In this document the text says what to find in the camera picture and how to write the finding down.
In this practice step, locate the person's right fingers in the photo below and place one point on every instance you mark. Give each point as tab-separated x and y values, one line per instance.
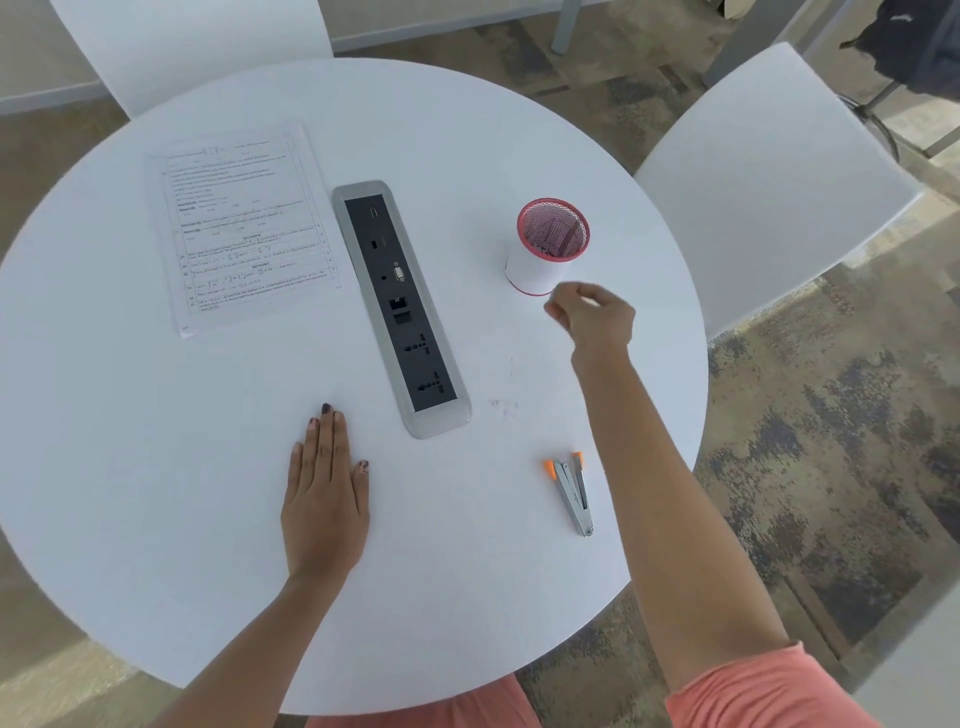
561	304

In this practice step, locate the person's left thumb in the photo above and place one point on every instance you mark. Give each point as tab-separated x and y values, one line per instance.
361	484

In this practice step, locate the pink mesh pen holder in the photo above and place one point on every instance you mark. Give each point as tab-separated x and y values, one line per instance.
534	268

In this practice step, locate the person's left forearm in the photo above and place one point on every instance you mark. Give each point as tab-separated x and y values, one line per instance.
255	652

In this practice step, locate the person's coral pink shirt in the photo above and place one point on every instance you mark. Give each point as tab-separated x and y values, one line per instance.
750	694

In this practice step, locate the person's right forearm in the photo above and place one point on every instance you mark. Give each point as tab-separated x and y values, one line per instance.
667	510

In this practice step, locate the white chair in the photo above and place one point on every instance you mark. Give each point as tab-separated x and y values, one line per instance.
765	187
187	45

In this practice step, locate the silver table power socket panel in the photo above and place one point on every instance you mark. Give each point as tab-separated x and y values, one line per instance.
397	315

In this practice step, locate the silver stapler with orange tips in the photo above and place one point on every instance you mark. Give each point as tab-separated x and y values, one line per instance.
574	499

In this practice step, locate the person's right hand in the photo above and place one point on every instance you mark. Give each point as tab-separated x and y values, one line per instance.
600	319

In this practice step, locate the grey metal table leg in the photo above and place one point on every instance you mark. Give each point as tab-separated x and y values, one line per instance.
565	26
754	37

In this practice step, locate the printed white paper sheet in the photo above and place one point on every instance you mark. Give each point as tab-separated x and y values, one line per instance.
240	225

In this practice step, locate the person's left little finger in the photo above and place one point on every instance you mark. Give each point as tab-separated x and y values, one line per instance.
295	469

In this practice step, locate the black bag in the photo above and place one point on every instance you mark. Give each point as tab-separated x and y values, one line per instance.
911	45

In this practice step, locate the person's left hand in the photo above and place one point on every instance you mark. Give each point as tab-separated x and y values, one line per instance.
326	510

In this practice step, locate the person's left middle finger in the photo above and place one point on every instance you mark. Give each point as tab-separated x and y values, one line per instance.
327	442

